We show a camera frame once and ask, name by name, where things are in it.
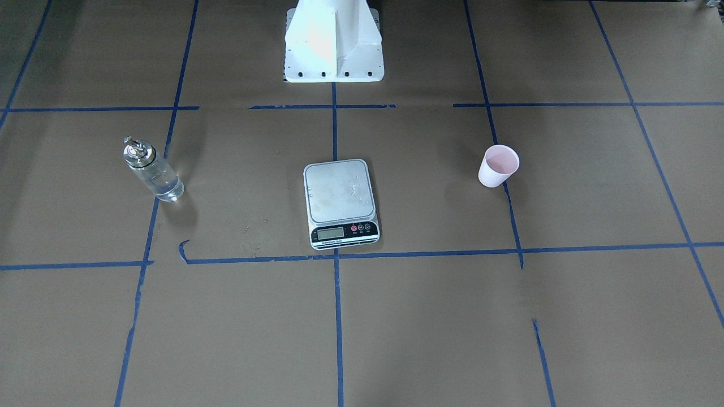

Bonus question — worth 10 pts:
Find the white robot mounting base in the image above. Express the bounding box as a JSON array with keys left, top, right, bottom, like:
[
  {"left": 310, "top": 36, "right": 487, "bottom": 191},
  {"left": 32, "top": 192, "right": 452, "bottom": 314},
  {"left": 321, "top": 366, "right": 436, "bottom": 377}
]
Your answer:
[{"left": 283, "top": 1, "right": 385, "bottom": 83}]

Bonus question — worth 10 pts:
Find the silver digital kitchen scale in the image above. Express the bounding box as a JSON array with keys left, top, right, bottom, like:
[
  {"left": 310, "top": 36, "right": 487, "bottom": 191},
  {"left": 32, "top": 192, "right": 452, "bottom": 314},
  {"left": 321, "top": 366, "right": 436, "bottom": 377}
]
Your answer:
[{"left": 303, "top": 159, "right": 382, "bottom": 252}]

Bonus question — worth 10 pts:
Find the glass sauce bottle steel cap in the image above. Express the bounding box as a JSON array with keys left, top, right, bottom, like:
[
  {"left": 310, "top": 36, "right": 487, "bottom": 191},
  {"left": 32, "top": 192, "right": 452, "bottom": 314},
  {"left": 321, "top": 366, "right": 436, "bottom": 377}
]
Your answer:
[{"left": 123, "top": 136, "right": 184, "bottom": 202}]

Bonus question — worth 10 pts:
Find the brown paper table cover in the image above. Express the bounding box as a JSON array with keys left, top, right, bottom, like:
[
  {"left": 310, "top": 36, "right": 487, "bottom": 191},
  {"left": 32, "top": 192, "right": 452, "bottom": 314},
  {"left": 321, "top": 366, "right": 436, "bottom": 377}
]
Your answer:
[{"left": 2, "top": 1, "right": 722, "bottom": 406}]

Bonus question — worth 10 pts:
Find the pink plastic cup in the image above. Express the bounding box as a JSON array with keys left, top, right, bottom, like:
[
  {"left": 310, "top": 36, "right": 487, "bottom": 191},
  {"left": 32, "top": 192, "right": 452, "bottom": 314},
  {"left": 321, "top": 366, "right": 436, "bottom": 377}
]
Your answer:
[{"left": 478, "top": 144, "right": 520, "bottom": 188}]

